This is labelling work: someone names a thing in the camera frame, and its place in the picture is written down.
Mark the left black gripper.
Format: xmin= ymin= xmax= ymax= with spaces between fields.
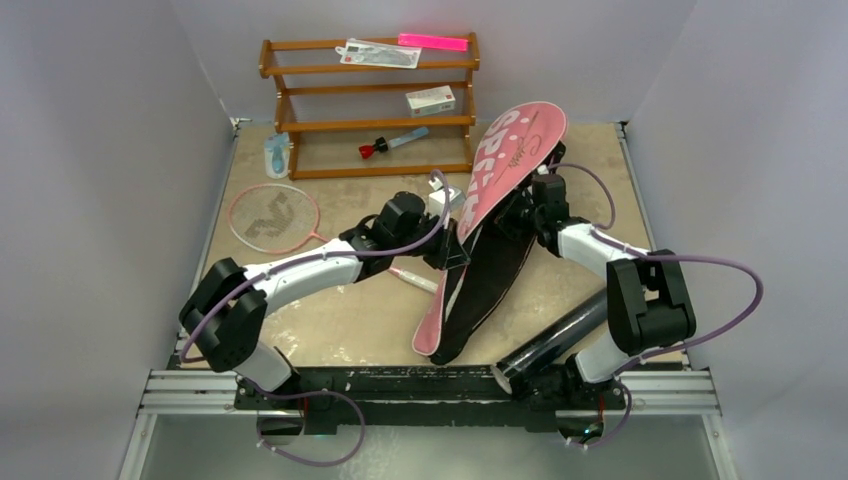
xmin=392 ymin=215 xmax=470 ymax=274

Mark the pink sport racket bag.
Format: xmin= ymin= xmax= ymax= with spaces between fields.
xmin=412 ymin=101 xmax=568 ymax=366

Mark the black shuttlecock tube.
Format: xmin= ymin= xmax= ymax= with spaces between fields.
xmin=490 ymin=290 xmax=607 ymax=398

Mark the pink badminton racket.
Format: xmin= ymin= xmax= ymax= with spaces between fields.
xmin=213 ymin=183 xmax=449 ymax=307

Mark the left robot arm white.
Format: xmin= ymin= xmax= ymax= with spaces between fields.
xmin=178 ymin=186 xmax=466 ymax=409

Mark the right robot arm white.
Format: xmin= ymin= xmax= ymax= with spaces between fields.
xmin=531 ymin=174 xmax=696 ymax=407

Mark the red black blue marker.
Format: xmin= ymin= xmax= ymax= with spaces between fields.
xmin=358 ymin=127 xmax=429 ymax=159

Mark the white red small box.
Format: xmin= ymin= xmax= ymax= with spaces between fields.
xmin=405 ymin=85 xmax=456 ymax=117

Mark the wooden three-tier shelf rack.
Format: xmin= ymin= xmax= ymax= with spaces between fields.
xmin=258 ymin=32 xmax=480 ymax=180

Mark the pink fluorescent bar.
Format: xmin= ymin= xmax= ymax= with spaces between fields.
xmin=397 ymin=33 xmax=469 ymax=52

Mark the light blue white device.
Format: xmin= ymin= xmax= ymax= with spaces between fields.
xmin=263 ymin=132 xmax=292 ymax=179

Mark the white packaged item on shelf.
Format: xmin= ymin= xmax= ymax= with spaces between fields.
xmin=335 ymin=38 xmax=422 ymax=69

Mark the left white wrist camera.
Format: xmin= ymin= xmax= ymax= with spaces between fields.
xmin=427 ymin=186 xmax=466 ymax=215

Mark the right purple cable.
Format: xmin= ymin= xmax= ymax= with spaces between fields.
xmin=548 ymin=162 xmax=765 ymax=452

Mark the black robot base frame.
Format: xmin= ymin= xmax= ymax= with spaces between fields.
xmin=135 ymin=367 xmax=723 ymax=439

